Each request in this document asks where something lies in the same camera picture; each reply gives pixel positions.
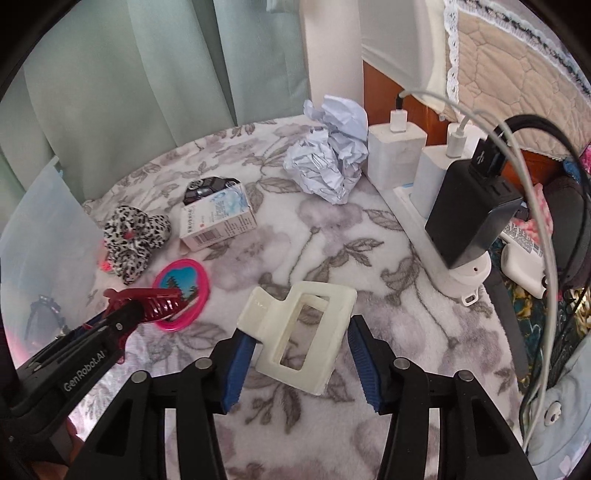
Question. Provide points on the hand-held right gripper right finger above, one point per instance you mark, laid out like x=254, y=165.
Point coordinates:
x=367, y=364

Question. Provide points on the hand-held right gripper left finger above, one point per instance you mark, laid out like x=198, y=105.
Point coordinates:
x=235, y=369

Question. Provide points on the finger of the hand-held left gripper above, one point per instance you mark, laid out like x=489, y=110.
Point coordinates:
x=120, y=323
x=90, y=328

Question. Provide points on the red hair claw clip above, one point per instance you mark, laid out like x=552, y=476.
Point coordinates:
x=157, y=304

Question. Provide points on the black toothed headband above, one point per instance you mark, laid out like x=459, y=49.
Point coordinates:
x=39, y=307

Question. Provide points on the cream hair claw clip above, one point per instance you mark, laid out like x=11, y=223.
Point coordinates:
x=277, y=304

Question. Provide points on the pink round picture mirror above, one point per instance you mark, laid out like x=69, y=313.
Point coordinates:
x=189, y=286

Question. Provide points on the leopard print scrunchie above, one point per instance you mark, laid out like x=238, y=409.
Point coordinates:
x=134, y=240

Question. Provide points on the clear plastic container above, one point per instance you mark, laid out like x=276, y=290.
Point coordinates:
x=46, y=240

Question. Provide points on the white paper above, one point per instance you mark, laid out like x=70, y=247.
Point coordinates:
x=323, y=157

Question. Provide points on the pink round plastic case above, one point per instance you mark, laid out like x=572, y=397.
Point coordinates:
x=105, y=264

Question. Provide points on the grey floral blanket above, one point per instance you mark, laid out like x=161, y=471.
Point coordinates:
x=369, y=277

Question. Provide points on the white power strip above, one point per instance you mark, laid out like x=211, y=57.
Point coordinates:
x=466, y=281

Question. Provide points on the small white blue box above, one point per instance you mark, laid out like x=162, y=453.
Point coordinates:
x=217, y=221

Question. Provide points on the black toy car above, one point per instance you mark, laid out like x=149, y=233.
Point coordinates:
x=203, y=187

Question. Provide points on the dark floral cloth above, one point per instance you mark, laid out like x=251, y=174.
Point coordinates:
x=526, y=304

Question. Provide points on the black charger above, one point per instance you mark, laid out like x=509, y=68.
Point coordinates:
x=471, y=217

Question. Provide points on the white lotion tube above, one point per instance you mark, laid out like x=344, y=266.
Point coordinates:
x=524, y=249

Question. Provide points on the white tall charger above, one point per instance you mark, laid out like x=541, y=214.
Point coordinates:
x=429, y=180

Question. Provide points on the pale blue floral pillow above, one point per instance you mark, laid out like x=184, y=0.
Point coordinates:
x=563, y=406

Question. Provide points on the pink knitted cloth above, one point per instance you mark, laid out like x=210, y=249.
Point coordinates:
x=540, y=221

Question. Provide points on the dark round object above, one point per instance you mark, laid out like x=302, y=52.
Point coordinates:
x=570, y=230

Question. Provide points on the pale green curtain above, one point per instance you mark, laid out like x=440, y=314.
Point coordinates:
x=138, y=69

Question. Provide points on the white mattress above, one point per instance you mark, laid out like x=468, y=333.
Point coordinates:
x=401, y=37

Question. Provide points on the beige quilted lace cover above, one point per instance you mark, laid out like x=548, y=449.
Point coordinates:
x=508, y=60

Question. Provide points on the brown wooden bed frame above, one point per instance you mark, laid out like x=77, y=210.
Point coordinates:
x=383, y=87

